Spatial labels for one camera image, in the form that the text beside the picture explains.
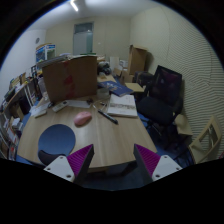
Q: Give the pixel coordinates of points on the light wooden chair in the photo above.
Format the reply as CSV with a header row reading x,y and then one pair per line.
x,y
206,142

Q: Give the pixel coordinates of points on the blue white display box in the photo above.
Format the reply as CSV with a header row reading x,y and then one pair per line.
x,y
45,52

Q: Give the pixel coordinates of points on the pink computer mouse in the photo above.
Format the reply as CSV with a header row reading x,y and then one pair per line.
x,y
82,118

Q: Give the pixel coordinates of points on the white remote control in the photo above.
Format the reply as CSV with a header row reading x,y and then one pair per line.
x,y
60,106

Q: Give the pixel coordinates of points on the white closed book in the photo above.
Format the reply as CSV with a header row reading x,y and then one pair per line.
x,y
122,106

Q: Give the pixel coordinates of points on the white paper sheet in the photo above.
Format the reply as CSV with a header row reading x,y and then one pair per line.
x,y
78,104

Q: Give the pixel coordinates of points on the tall cardboard box background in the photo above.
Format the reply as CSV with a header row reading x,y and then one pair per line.
x,y
137,58

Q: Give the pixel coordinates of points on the black marker pen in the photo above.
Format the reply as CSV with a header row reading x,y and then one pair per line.
x,y
108,117

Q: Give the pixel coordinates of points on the grey door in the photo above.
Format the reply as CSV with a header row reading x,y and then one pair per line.
x,y
83,38

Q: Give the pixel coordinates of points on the blue round mouse pad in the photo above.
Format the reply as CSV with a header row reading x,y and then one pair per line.
x,y
57,139

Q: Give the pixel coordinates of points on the blue book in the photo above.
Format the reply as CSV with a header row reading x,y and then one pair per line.
x,y
116,88

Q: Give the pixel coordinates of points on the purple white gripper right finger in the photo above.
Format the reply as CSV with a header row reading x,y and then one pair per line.
x,y
152,166

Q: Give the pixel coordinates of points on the ceiling light tube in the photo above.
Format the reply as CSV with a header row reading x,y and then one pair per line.
x,y
72,3

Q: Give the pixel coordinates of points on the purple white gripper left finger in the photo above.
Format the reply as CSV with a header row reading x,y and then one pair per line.
x,y
74,167

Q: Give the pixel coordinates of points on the wooden bookshelf left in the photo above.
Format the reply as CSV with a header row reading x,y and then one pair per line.
x,y
19,100

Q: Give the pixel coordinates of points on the large brown cardboard box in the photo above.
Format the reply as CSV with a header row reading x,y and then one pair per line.
x,y
70,79

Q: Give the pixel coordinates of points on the black office chair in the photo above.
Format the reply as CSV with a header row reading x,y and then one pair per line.
x,y
164,102

